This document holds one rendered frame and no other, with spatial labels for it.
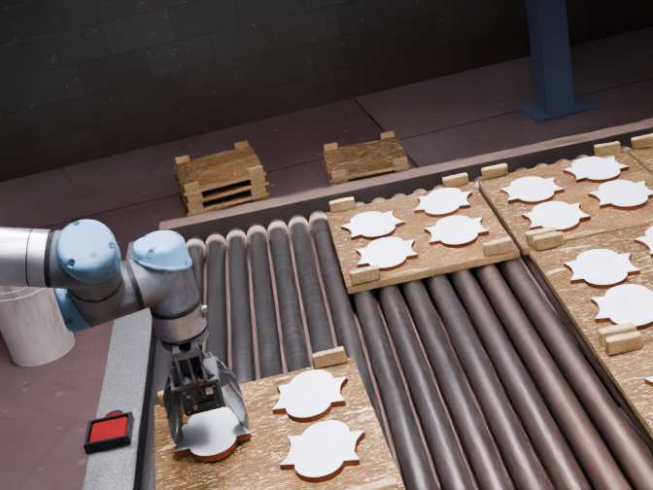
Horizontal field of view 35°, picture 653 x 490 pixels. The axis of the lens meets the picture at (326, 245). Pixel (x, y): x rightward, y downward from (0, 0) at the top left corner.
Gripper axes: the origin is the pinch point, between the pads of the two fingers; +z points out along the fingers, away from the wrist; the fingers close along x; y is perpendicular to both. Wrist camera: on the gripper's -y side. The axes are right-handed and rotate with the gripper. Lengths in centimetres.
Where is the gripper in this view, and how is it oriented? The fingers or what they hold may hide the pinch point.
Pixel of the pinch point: (212, 431)
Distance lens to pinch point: 167.5
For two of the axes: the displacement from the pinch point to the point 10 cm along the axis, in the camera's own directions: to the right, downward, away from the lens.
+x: 9.7, -2.3, 0.8
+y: 1.7, 4.2, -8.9
